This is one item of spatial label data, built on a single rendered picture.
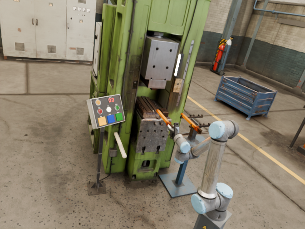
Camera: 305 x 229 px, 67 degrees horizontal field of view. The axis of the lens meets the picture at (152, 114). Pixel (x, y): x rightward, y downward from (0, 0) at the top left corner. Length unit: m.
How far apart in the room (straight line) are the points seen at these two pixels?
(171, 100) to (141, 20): 0.98
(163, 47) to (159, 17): 0.30
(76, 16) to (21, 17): 1.41
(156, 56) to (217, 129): 1.10
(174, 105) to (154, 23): 0.99
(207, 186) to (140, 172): 1.37
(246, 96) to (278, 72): 4.69
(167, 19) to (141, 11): 0.28
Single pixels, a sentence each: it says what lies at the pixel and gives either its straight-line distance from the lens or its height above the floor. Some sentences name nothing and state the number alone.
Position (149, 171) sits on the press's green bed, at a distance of 3.04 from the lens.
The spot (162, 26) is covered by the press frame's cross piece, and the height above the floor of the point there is 1.89.
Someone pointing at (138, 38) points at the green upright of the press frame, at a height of 1.74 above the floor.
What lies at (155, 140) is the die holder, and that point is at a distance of 2.75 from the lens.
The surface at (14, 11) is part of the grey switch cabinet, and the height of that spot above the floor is 1.28.
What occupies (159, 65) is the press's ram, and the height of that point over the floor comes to 1.52.
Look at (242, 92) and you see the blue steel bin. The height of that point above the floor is 0.52.
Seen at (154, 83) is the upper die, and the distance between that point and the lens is 2.45.
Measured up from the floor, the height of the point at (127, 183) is 0.00.
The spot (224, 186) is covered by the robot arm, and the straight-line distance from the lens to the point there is 2.02.
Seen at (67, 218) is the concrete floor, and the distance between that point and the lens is 2.68.
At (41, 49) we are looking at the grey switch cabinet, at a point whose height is 0.35.
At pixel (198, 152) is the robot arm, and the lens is 2.04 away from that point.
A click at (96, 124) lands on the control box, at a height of 0.99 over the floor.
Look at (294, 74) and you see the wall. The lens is 10.13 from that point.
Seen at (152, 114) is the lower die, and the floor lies 0.95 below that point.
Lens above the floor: 2.08
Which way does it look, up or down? 25 degrees down
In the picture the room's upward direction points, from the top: 11 degrees clockwise
